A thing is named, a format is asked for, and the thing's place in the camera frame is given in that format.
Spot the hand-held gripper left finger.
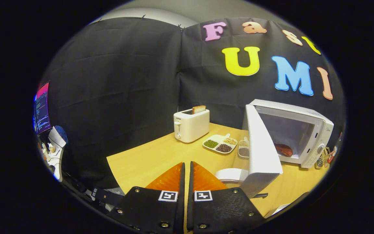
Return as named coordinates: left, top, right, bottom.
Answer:
left=107, top=162, right=186, bottom=234

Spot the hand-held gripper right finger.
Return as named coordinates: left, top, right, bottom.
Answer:
left=187, top=161, right=267, bottom=234

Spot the white toaster oven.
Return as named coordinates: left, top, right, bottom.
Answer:
left=215, top=99, right=334, bottom=199

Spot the reddish brown meat slice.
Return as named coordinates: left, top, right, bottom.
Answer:
left=275, top=143, right=294, bottom=157

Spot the cream pop-up toaster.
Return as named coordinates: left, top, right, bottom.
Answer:
left=173, top=109, right=210, bottom=143

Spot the white divided dish of beans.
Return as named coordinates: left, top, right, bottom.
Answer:
left=202, top=133, right=238, bottom=154

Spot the black box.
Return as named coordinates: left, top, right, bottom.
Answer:
left=91, top=187, right=124, bottom=205

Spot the small white rectangular tray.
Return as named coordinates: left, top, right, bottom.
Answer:
left=265, top=203, right=291, bottom=217

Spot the white device with blue cap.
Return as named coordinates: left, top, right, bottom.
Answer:
left=46, top=125, right=69, bottom=182

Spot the clear plastic bottle red label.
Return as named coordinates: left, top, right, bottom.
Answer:
left=327, top=146, right=339, bottom=164

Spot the computer monitor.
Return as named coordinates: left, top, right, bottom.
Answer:
left=34, top=82, right=52, bottom=135

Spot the metal wire basket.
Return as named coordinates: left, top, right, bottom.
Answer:
left=315, top=147, right=330, bottom=169

